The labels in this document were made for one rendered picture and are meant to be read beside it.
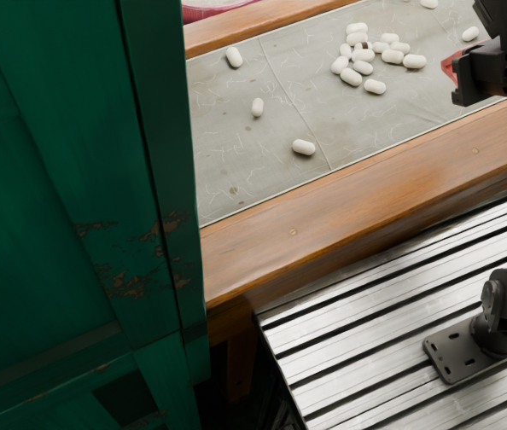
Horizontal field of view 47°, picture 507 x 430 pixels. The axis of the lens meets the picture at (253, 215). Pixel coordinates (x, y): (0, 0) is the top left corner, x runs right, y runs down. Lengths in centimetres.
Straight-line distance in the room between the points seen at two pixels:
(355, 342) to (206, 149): 36
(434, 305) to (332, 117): 33
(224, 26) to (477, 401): 70
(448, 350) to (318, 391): 19
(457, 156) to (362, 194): 17
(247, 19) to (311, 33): 12
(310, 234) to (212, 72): 35
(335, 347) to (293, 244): 16
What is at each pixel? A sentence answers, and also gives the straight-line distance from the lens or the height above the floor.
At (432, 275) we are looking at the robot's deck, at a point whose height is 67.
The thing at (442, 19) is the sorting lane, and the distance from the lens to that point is 117.
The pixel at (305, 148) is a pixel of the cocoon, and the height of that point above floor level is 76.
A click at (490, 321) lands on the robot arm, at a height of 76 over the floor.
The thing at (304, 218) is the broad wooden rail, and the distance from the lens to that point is 82.
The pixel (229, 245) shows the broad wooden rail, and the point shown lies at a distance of 79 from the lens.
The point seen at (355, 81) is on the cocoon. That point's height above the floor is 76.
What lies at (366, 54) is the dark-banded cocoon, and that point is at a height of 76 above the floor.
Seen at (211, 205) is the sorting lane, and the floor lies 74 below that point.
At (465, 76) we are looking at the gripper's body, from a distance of 81.
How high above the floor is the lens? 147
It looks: 60 degrees down
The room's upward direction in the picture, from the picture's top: 5 degrees clockwise
